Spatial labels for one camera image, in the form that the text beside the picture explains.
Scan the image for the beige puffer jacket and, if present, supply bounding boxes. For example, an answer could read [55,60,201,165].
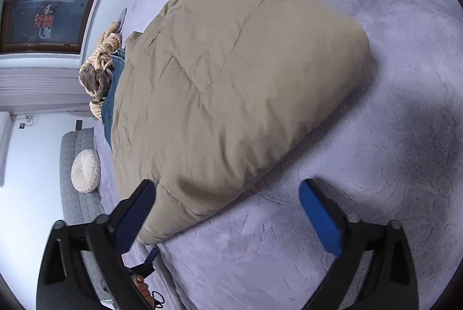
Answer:
[111,0,369,245]

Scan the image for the brown striped clothes pile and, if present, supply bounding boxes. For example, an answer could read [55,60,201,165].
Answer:
[78,22,122,121]

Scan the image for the left hand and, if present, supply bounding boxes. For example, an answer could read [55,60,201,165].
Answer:
[135,276,155,309]

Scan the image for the grey quilted headboard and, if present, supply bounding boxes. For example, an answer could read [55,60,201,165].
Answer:
[59,127,113,303]

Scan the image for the round cream pillow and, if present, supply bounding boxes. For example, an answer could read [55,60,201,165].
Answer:
[71,150,100,193]

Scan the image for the lavender fleece blanket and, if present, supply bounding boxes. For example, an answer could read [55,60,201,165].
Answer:
[93,0,463,310]

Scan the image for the folded blue jeans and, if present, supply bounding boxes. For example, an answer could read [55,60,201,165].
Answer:
[101,48,126,147]

